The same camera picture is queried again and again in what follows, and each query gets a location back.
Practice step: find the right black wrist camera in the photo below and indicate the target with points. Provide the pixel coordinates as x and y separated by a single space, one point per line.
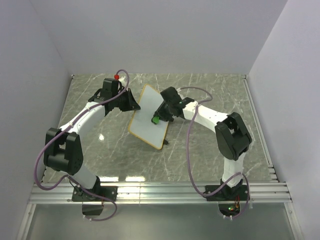
170 96

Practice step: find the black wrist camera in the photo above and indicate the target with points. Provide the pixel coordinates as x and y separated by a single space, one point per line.
170 96
110 88

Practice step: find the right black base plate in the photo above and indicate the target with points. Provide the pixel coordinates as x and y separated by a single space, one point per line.
227 194

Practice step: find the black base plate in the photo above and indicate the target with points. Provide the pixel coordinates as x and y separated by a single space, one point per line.
94 195
227 194

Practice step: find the right side aluminium rail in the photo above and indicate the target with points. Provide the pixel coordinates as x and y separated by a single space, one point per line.
271 168

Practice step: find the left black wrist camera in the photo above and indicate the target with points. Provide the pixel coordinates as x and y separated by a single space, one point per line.
110 88

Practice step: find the green whiteboard eraser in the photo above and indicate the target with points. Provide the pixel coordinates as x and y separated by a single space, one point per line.
155 120

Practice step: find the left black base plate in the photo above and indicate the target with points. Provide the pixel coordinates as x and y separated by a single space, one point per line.
94 195

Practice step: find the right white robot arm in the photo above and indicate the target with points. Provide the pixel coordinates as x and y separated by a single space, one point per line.
232 136

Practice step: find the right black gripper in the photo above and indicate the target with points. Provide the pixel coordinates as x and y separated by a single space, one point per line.
160 110

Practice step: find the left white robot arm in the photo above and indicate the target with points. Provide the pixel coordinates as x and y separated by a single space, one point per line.
64 148

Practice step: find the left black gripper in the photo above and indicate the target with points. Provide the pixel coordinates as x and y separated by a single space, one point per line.
133 105

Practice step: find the white board with orange frame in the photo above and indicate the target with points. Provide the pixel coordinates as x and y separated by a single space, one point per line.
141 125

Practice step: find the aluminium mounting rail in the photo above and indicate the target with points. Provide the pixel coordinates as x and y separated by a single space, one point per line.
161 193

